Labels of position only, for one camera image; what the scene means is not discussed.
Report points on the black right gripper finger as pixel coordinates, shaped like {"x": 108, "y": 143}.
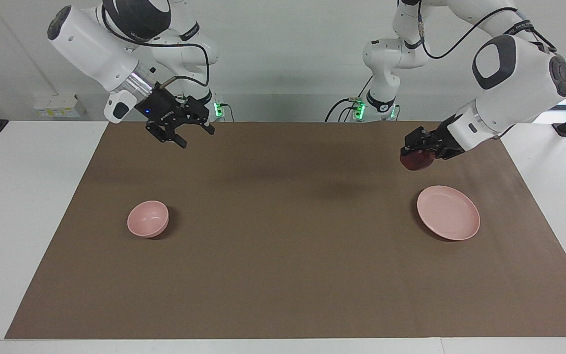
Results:
{"x": 177, "y": 139}
{"x": 208, "y": 128}

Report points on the brown table mat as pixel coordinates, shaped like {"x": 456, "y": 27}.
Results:
{"x": 283, "y": 255}

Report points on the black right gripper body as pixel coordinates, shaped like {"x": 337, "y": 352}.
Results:
{"x": 165, "y": 110}

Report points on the white wall socket box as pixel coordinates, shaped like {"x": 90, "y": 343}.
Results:
{"x": 59, "y": 107}

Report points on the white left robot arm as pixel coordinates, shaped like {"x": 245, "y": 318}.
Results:
{"x": 519, "y": 83}

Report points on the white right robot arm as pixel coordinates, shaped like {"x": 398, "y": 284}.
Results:
{"x": 91, "y": 49}

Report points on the dark red apple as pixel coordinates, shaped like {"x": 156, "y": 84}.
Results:
{"x": 416, "y": 161}

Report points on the pink plate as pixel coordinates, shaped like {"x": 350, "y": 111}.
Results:
{"x": 449, "y": 214}

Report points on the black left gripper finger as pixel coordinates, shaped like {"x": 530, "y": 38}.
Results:
{"x": 407, "y": 142}
{"x": 433, "y": 151}

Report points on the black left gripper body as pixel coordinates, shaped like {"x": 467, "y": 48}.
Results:
{"x": 442, "y": 140}

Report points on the pink bowl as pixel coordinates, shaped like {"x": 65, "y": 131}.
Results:
{"x": 148, "y": 219}

